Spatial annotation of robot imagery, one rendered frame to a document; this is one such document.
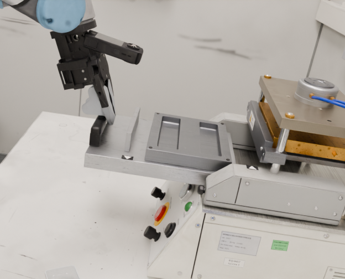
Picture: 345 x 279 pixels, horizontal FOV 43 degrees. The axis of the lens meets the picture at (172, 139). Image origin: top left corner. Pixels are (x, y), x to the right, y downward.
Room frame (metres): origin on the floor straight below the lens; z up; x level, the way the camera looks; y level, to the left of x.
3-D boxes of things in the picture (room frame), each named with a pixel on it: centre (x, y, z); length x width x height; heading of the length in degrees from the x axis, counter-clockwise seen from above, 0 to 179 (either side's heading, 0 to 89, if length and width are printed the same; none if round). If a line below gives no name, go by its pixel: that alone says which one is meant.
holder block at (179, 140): (0.85, -0.03, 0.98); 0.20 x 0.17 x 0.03; 1
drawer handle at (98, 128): (0.85, 0.15, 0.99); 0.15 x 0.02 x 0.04; 1
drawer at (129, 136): (0.85, 0.01, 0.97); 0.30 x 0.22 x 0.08; 91
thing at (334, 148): (0.85, -0.27, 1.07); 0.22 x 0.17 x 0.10; 1
